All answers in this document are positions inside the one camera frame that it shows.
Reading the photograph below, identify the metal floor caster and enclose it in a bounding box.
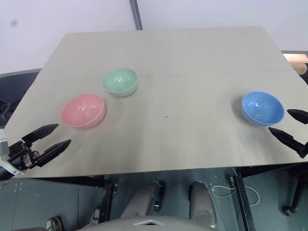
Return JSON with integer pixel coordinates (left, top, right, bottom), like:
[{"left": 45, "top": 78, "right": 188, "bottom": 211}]
[{"left": 45, "top": 216, "right": 65, "bottom": 231}]

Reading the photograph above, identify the brown cardboard box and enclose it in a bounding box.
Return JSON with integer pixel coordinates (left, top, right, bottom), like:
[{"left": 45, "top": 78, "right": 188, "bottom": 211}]
[{"left": 282, "top": 52, "right": 308, "bottom": 76}]

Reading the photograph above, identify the black chair base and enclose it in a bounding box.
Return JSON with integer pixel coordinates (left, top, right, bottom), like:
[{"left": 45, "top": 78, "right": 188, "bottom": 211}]
[{"left": 281, "top": 166, "right": 308, "bottom": 217}]

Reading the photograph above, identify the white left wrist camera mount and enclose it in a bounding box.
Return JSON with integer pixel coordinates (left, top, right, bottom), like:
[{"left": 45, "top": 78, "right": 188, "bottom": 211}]
[{"left": 0, "top": 129, "right": 25, "bottom": 176}]

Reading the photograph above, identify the grey robot leg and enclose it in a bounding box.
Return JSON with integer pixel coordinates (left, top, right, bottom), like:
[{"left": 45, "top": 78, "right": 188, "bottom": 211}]
[
  {"left": 119, "top": 180, "right": 167, "bottom": 219},
  {"left": 188, "top": 181, "right": 217, "bottom": 228}
]

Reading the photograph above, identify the grey robot torso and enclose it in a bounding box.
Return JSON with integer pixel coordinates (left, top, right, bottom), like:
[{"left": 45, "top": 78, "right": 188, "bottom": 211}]
[{"left": 76, "top": 215, "right": 218, "bottom": 231}]

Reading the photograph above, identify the white floor cable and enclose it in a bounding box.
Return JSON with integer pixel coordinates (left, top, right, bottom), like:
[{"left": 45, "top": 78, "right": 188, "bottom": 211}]
[{"left": 209, "top": 167, "right": 261, "bottom": 207}]

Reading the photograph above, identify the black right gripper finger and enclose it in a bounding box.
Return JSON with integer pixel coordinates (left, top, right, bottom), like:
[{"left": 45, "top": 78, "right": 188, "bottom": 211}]
[
  {"left": 287, "top": 109, "right": 308, "bottom": 125},
  {"left": 268, "top": 127, "right": 308, "bottom": 159}
]

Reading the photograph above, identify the grey robot right leg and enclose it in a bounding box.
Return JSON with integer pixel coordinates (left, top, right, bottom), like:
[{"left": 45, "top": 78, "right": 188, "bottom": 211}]
[{"left": 188, "top": 181, "right": 217, "bottom": 228}]

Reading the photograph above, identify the grey robot left leg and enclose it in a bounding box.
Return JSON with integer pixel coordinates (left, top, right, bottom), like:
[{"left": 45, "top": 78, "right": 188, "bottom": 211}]
[{"left": 119, "top": 180, "right": 167, "bottom": 219}]

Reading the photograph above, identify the grey wall strip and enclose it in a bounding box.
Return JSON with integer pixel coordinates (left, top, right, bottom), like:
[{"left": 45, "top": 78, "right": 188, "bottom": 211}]
[{"left": 129, "top": 0, "right": 143, "bottom": 31}]

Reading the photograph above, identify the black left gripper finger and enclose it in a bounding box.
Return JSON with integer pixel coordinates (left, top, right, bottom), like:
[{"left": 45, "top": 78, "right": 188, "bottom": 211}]
[
  {"left": 22, "top": 123, "right": 60, "bottom": 146},
  {"left": 36, "top": 139, "right": 72, "bottom": 168}
]

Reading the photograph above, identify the black table leg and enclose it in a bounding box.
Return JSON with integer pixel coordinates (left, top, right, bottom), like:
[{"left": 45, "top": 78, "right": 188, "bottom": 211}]
[
  {"left": 89, "top": 177, "right": 119, "bottom": 224},
  {"left": 228, "top": 167, "right": 256, "bottom": 231}
]

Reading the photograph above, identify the green plastic bowl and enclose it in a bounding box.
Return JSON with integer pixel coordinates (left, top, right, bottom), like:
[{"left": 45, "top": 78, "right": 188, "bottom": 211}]
[{"left": 102, "top": 68, "right": 139, "bottom": 98}]

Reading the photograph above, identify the black office chair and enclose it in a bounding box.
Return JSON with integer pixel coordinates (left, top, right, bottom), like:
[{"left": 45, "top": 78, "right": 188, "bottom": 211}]
[{"left": 0, "top": 68, "right": 42, "bottom": 132}]

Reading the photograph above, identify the pink plastic bowl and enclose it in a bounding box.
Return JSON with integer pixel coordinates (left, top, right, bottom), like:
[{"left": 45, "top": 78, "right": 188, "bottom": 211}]
[{"left": 61, "top": 93, "right": 107, "bottom": 130}]

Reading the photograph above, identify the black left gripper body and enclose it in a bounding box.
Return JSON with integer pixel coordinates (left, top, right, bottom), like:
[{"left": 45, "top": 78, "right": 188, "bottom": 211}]
[{"left": 7, "top": 141, "right": 40, "bottom": 170}]

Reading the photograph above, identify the blue plastic bowl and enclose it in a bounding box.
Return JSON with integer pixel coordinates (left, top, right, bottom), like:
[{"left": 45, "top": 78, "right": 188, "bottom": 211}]
[{"left": 241, "top": 90, "right": 285, "bottom": 127}]

